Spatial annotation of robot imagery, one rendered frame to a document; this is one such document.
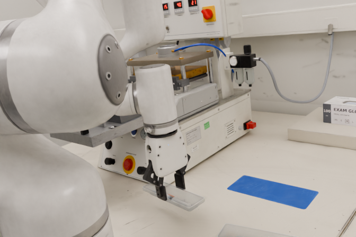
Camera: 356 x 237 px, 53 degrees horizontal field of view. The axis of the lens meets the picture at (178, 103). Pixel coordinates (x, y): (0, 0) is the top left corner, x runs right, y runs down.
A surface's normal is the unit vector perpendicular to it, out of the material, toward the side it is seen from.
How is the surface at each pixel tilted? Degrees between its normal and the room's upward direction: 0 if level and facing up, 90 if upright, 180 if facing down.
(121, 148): 65
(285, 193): 0
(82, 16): 50
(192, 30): 90
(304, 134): 90
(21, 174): 36
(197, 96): 90
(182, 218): 0
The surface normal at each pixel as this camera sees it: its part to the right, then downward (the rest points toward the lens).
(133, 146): -0.64, -0.17
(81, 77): 0.40, 0.06
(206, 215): -0.13, -0.96
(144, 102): -0.05, 0.29
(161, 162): 0.60, 0.09
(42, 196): 0.21, -0.46
